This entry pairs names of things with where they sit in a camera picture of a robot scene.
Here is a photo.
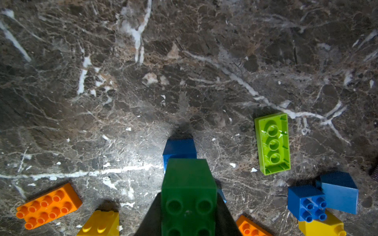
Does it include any blue square lego brick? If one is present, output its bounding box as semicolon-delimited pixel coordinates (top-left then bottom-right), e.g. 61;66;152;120
162;139;197;173

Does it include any dark green square lego brick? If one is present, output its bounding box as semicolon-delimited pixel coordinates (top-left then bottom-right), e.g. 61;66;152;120
161;158;217;236

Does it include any blue lego brick pair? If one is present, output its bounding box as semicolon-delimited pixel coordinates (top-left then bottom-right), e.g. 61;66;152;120
287;172;359;223

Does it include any yellow square lego brick right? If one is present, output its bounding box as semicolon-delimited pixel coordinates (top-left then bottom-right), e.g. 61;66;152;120
298;210;347;236

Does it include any lime green long lego brick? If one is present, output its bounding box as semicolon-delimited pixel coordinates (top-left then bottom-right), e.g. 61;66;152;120
254;112;291;176

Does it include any orange long lego brick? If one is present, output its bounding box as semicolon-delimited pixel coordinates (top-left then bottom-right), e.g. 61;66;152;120
16;183;82;230
236;215;272;236

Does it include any yellow lego brick left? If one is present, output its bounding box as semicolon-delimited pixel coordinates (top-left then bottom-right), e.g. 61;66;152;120
77;210;120;236

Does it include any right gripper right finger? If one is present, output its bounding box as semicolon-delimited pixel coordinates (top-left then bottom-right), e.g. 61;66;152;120
217;193;242;236

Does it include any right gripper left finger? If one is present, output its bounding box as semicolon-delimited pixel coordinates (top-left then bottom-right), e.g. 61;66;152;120
134;193;162;236

